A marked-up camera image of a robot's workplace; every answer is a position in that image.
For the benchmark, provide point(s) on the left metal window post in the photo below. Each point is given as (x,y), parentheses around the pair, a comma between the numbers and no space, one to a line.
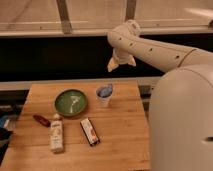
(64,16)

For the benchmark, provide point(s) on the metal window post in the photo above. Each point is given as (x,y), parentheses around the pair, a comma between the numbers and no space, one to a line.
(130,9)
(64,16)

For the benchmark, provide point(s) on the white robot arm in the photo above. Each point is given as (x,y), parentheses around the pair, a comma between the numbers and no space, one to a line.
(181,104)

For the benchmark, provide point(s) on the green ceramic bowl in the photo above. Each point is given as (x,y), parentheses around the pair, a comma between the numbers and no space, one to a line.
(70,102)

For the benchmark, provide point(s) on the white cup with blue wrapper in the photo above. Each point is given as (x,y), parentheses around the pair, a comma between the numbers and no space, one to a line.
(104,95)

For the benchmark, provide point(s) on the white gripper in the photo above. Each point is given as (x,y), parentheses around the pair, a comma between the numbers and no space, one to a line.
(120,57)

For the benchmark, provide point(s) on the right metal window post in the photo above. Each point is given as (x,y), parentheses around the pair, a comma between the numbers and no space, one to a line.
(130,9)

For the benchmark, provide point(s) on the dark clutter at left edge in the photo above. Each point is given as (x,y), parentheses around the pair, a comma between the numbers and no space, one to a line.
(4,133)

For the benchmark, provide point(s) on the white drink bottle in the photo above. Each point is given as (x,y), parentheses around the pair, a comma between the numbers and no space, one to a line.
(56,134)

